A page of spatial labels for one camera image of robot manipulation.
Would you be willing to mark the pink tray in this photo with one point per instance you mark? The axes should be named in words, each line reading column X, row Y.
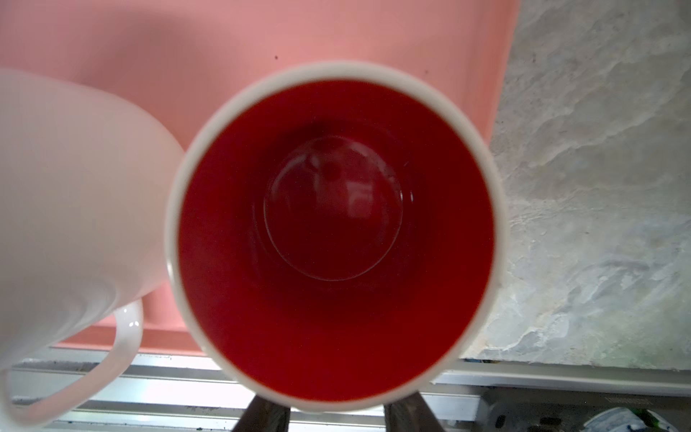
column 182, row 60

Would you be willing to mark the white mug red inside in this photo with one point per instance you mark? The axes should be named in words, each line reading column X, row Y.
column 336, row 235

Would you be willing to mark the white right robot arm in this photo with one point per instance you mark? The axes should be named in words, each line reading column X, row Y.
column 620, row 419

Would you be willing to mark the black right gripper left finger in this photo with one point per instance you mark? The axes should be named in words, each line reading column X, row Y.
column 264, row 416

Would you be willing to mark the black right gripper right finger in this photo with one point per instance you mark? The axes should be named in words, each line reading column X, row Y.
column 411, row 414

